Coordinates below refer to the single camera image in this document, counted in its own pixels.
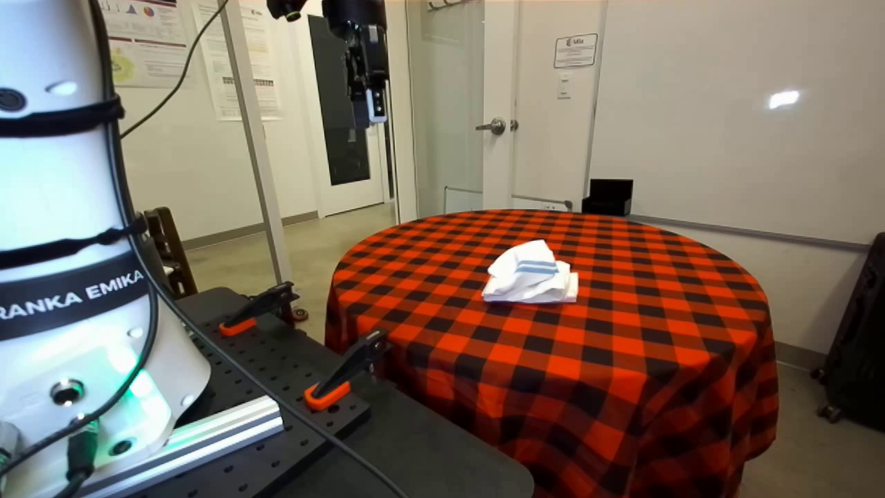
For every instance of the white paper door sign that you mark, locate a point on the white paper door sign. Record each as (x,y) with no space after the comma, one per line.
(576,50)

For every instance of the aluminium extrusion rail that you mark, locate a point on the aluminium extrusion rail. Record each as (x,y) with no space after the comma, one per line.
(222,429)

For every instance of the wall poster with yellow patch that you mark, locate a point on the wall poster with yellow patch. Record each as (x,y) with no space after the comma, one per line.
(147,42)

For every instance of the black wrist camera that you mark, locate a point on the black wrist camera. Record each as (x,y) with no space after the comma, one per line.
(287,7)

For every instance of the white door with dark window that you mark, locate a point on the white door with dark window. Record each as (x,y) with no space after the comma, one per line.
(320,197)

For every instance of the white text wall poster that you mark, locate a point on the white text wall poster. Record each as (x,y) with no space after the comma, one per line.
(264,64)

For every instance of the white towel with blue stripes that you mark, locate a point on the white towel with blue stripes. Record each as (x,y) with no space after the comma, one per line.
(529,278)

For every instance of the plain white door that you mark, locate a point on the plain white door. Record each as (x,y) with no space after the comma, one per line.
(536,140)

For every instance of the small white door notice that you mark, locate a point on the small white door notice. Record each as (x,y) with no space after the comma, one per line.
(562,89)

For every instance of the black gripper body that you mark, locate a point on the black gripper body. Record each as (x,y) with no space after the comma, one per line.
(355,32)

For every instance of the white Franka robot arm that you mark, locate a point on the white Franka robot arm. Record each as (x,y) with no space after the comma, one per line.
(56,184)

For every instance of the red black plaid tablecloth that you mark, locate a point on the red black plaid tablecloth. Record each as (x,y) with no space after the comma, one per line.
(555,396)

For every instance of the grey metal pole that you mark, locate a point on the grey metal pole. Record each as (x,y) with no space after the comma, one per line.
(259,155)

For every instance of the black cart top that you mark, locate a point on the black cart top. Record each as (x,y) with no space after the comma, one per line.
(434,461)

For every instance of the large wall whiteboard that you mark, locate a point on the large wall whiteboard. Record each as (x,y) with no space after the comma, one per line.
(720,147)

